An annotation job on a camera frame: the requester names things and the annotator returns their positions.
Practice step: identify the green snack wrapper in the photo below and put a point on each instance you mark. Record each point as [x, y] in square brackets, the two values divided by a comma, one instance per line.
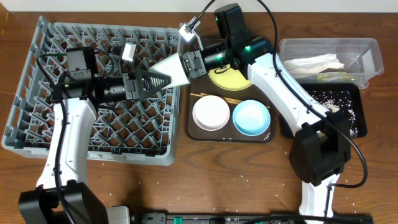
[335, 77]

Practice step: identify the white plastic cup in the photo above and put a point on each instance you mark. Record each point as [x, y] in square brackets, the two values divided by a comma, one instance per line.
[172, 66]

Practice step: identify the yellow round plate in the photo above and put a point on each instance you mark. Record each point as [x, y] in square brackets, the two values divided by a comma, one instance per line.
[229, 79]

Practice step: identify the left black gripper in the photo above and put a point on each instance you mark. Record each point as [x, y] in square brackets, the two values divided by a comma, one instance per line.
[130, 86]

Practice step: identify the light blue bowl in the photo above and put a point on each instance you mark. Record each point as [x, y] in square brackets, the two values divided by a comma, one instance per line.
[251, 118]

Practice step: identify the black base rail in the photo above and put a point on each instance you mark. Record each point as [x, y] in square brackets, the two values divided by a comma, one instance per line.
[163, 218]

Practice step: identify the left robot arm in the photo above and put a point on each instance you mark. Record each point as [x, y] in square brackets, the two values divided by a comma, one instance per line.
[62, 194]

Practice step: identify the wooden chopstick lower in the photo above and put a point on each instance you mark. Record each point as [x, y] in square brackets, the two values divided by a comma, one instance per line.
[194, 94]

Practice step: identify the black rectangular tray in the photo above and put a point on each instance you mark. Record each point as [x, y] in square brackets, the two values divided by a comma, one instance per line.
[355, 94]

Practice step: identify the grey plastic dish rack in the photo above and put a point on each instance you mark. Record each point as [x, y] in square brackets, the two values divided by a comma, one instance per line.
[132, 132]

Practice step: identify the pile of rice waste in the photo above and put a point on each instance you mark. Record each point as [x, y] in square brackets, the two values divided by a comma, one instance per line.
[338, 101]

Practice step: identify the white round bowl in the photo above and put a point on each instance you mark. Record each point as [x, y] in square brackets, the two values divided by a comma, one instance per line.
[211, 113]

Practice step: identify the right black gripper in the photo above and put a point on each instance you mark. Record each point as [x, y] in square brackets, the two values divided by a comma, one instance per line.
[196, 65]

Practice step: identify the white paper napkin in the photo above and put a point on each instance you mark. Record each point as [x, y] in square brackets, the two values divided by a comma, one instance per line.
[317, 64]

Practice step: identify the dark brown serving tray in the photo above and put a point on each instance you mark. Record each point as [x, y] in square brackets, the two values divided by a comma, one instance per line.
[228, 133]

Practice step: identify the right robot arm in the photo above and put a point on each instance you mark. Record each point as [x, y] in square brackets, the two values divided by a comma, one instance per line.
[322, 145]

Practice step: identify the clear plastic bin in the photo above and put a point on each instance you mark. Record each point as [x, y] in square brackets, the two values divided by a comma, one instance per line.
[361, 56]

